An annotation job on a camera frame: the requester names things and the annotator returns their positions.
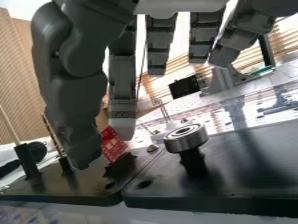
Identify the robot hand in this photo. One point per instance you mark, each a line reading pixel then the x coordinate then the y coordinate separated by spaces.
pixel 74 66

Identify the red circuit board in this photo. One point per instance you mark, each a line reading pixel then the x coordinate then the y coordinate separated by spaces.
pixel 113 146

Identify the thin brown rod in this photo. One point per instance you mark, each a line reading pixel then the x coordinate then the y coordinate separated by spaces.
pixel 53 136

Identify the thin stick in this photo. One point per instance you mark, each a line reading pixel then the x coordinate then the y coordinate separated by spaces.
pixel 9 125

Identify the black star-shaped holder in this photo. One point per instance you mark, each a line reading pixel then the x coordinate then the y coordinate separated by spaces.
pixel 122 166

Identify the metal bearing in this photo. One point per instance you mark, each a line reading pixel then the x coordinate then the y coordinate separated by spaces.
pixel 184 136

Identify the black plate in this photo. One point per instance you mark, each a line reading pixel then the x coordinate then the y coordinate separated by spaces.
pixel 54 190
pixel 240 173

